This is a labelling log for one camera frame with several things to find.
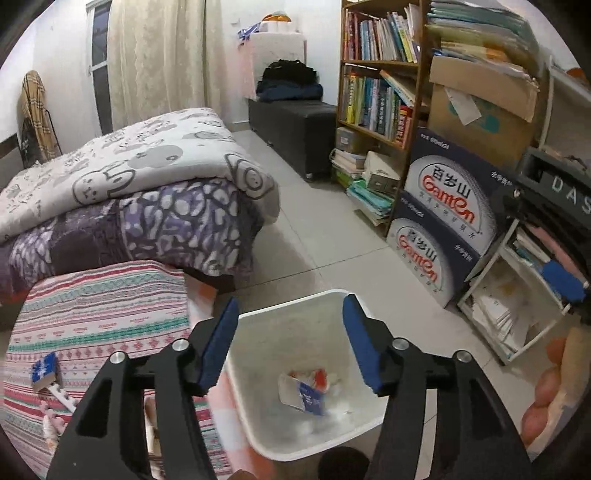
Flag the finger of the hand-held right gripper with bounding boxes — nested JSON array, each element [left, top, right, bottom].
[[492, 187, 591, 304]]

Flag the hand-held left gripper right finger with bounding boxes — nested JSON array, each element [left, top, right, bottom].
[[342, 294, 539, 480]]

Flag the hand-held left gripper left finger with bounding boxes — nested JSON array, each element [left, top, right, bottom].
[[46, 296, 241, 480]]

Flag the red white snack wrapper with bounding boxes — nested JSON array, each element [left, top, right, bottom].
[[290, 368, 343, 394]]

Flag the white plastic bin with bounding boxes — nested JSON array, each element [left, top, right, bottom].
[[224, 289, 391, 462]]

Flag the white blue paper box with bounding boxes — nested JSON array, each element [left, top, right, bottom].
[[278, 371, 329, 417]]

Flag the blue white packet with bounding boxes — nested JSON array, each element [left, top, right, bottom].
[[31, 353, 59, 387]]

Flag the person's right hand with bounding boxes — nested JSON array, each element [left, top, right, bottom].
[[521, 325, 591, 457]]

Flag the stack of flat books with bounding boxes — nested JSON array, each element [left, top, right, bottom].
[[510, 228, 555, 278]]

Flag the white shelf rack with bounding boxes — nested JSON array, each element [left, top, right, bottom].
[[457, 54, 591, 366]]

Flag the stack of white papers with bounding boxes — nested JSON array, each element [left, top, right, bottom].
[[466, 272, 533, 357]]

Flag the brown cardboard box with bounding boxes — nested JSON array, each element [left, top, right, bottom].
[[427, 54, 539, 172]]

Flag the blue water carton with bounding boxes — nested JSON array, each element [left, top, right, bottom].
[[385, 191, 502, 309], [403, 127, 521, 258]]

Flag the purple patterned quilt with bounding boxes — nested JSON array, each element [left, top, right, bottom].
[[0, 178, 278, 306]]

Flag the pink striped bedsheet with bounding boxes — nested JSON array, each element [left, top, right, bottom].
[[0, 261, 234, 480]]

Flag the stack of teal books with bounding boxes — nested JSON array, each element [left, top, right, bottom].
[[346, 178, 396, 227]]

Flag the wooden bookshelf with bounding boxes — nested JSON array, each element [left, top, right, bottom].
[[339, 0, 435, 228]]

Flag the beige small box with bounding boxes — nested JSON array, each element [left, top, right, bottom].
[[362, 151, 403, 193]]

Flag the stack of teal folders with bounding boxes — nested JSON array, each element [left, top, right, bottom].
[[427, 0, 542, 77]]

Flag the pink white small object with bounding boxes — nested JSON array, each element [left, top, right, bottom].
[[41, 401, 66, 440]]

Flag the row of thick books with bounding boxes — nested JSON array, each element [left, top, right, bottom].
[[342, 69, 417, 149]]

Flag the white printed blanket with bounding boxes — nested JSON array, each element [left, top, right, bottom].
[[0, 107, 281, 245]]

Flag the black storage bench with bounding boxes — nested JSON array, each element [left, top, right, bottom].
[[248, 98, 339, 182]]

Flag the row of thin books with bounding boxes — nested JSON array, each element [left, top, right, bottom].
[[344, 4, 423, 64]]

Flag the dark blue folded clothes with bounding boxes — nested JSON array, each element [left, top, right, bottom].
[[255, 80, 324, 103]]

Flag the black bag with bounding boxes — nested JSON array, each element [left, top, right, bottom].
[[261, 59, 317, 86]]

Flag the cream curtain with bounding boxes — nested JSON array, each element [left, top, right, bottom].
[[107, 0, 223, 132]]

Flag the plaid cloth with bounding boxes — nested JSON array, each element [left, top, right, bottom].
[[18, 70, 59, 168]]

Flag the window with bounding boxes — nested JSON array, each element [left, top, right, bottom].
[[90, 4, 114, 136]]

